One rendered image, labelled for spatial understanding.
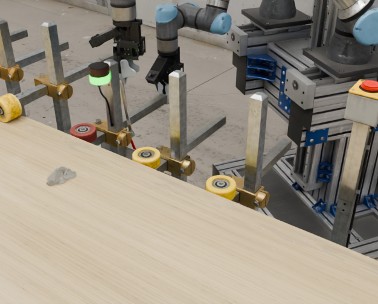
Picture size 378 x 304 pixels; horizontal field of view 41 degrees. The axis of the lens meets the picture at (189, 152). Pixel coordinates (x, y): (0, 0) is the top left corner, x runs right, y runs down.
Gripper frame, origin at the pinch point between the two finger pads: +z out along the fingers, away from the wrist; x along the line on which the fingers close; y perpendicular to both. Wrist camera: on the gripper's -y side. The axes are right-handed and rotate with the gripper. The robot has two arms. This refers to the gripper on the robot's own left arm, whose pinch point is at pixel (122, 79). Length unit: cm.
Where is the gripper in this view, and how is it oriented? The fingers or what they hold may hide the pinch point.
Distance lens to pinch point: 166.9
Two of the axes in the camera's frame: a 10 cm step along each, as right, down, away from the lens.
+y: 9.7, 1.3, -2.2
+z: 0.1, 8.4, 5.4
